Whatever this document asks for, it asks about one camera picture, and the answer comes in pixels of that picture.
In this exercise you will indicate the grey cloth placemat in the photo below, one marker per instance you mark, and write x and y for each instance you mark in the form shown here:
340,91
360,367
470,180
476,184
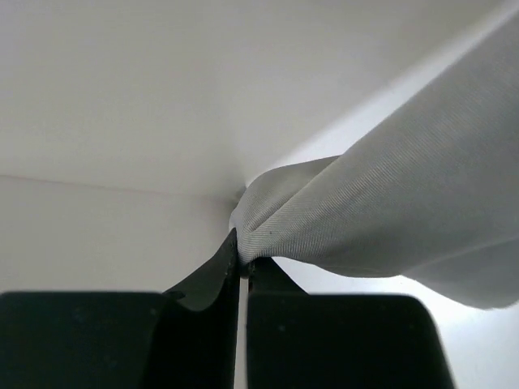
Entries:
431,193

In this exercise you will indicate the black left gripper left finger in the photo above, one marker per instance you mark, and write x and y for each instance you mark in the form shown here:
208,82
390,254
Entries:
184,337

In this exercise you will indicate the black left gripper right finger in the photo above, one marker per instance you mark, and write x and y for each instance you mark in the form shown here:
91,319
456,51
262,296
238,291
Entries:
350,341

